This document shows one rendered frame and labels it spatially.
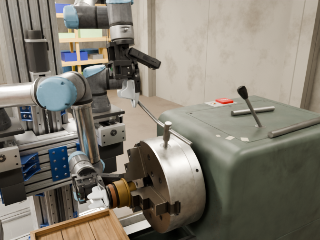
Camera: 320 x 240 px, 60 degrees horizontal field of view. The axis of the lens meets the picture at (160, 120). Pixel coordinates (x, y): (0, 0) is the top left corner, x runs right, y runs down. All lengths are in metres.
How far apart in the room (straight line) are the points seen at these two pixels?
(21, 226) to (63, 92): 1.55
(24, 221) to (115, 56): 1.77
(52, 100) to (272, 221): 0.86
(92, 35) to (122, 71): 6.26
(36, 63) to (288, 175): 1.17
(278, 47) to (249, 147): 3.40
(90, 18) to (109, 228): 0.74
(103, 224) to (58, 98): 0.50
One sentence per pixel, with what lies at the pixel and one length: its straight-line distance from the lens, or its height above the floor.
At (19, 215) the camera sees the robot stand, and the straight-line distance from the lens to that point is 2.46.
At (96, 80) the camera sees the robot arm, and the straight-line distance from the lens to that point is 1.45.
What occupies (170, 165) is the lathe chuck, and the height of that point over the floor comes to 1.20.
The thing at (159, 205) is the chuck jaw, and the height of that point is 1.10.
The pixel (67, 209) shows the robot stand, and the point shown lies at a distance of 1.78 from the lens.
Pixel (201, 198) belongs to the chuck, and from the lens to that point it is 0.89.
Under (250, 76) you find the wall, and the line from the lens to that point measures 4.49.
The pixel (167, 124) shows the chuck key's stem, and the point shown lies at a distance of 0.83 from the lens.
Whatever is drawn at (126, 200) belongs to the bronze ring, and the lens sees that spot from 0.90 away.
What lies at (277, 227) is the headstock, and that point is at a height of 0.91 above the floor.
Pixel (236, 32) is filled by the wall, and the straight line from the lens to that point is 4.65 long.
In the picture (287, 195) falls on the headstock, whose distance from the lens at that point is 1.08.
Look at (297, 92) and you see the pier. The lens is 3.85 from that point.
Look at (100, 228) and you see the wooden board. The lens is 1.12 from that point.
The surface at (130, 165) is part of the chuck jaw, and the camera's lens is 0.93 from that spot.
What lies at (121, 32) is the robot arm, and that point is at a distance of 0.89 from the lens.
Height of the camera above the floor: 1.60
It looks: 19 degrees down
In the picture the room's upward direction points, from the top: straight up
